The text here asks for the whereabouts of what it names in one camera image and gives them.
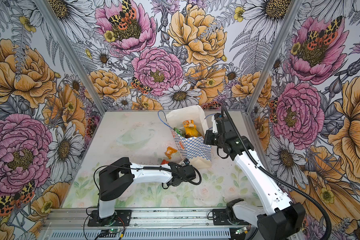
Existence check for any aluminium corner post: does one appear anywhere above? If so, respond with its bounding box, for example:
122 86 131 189
245 0 305 113
34 0 108 114

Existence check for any orange white snack bag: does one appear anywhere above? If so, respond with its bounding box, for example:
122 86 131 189
183 120 196 128

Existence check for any aluminium corner post right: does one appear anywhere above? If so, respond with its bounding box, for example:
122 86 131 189
245 0 305 113

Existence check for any black corrugated right cable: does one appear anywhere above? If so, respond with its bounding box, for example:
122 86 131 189
220 103 333 240

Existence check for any white slotted cable duct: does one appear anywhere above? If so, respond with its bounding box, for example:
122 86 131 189
44 228 231 240

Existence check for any green chips snack bag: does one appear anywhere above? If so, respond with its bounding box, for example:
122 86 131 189
173 128 186 138

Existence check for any blue checkered paper bag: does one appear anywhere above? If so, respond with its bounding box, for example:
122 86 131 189
158 105 212 169

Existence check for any yellow snack bag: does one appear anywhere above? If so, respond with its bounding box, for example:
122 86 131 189
185 127 202 139

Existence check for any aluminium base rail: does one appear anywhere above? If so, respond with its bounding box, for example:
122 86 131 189
41 206 298 230

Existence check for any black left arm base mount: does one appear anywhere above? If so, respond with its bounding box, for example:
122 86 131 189
88 210 132 227

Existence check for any aluminium corner post left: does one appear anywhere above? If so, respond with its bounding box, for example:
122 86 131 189
34 0 108 114

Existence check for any small orange candy packet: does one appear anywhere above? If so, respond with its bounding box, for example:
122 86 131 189
165 146 178 160

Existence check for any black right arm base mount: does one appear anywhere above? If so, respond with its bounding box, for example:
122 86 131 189
211 198 249 226

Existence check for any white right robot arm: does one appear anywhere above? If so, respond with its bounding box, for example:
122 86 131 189
204 113 306 240

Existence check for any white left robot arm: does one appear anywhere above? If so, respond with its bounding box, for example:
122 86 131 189
97 157 202 220

